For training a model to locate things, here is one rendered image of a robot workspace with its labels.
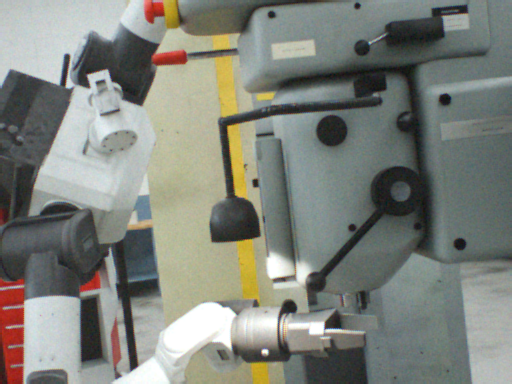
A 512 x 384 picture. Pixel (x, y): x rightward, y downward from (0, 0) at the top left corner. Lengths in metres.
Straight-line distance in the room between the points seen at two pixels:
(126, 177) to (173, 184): 1.47
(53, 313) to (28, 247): 0.12
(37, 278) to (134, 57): 0.50
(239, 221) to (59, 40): 9.36
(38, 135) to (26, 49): 8.98
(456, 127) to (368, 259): 0.22
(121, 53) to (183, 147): 1.35
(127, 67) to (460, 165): 0.73
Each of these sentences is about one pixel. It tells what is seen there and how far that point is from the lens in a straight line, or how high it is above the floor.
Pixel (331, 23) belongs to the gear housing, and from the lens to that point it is 1.10.
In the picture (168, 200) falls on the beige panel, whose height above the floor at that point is 1.40.
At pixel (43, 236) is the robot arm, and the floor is 1.44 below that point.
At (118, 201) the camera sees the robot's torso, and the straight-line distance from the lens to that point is 1.41.
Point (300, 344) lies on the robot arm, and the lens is 1.23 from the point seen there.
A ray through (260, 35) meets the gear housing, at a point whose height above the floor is 1.69.
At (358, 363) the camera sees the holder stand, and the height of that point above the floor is 1.09.
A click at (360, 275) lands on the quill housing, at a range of 1.15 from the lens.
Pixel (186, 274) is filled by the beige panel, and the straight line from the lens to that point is 2.93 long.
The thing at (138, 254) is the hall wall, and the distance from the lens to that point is 10.24.
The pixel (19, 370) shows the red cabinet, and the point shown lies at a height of 0.20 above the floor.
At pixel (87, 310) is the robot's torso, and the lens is 1.80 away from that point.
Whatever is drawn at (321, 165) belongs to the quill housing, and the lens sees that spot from 1.11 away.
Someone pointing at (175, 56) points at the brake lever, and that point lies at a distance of 1.28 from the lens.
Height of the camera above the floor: 1.53
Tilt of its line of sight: 3 degrees down
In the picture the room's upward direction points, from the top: 7 degrees counter-clockwise
